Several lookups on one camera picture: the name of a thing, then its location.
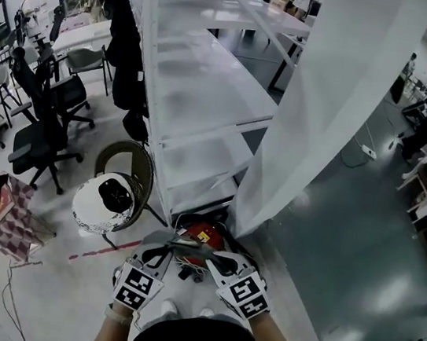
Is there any black cap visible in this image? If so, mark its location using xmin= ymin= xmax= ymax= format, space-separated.
xmin=95 ymin=178 xmax=138 ymax=215

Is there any light wrist band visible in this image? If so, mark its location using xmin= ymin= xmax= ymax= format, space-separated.
xmin=102 ymin=303 xmax=135 ymax=327

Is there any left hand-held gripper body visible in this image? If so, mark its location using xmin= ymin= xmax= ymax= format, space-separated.
xmin=108 ymin=235 xmax=175 ymax=317

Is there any white speckled round cushion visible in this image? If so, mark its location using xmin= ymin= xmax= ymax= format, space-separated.
xmin=67 ymin=167 xmax=149 ymax=243

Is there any black hanging jacket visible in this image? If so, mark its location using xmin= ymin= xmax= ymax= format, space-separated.
xmin=93 ymin=0 xmax=171 ymax=144

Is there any white metal shelf rack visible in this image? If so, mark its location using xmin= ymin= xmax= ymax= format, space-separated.
xmin=104 ymin=0 xmax=320 ymax=245

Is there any red vacuum cleaner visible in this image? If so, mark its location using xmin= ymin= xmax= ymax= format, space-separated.
xmin=165 ymin=217 xmax=230 ymax=288

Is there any person's left forearm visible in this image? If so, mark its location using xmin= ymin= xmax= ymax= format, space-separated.
xmin=87 ymin=298 xmax=139 ymax=341

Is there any grey-green plastic chair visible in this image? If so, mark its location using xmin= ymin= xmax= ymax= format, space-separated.
xmin=61 ymin=39 xmax=118 ymax=97

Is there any white chair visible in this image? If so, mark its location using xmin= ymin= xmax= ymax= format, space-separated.
xmin=0 ymin=64 xmax=31 ymax=130

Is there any checkered pink box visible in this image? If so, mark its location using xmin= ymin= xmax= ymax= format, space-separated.
xmin=0 ymin=170 xmax=64 ymax=269

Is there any person's white left shoe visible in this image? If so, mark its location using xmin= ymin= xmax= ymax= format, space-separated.
xmin=158 ymin=296 xmax=182 ymax=319

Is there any brown wicker chair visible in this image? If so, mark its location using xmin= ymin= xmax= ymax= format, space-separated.
xmin=83 ymin=135 xmax=181 ymax=258

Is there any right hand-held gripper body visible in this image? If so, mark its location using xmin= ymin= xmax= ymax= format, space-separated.
xmin=207 ymin=260 xmax=278 ymax=325

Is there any white power strip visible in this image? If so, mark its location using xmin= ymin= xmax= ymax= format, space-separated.
xmin=359 ymin=144 xmax=379 ymax=160

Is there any thin floor cable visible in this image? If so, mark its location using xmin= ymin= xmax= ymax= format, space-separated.
xmin=0 ymin=256 xmax=42 ymax=341

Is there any red book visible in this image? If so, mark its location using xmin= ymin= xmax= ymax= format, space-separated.
xmin=0 ymin=185 xmax=19 ymax=234

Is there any long white table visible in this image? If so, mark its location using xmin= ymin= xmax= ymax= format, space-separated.
xmin=50 ymin=11 xmax=114 ymax=63

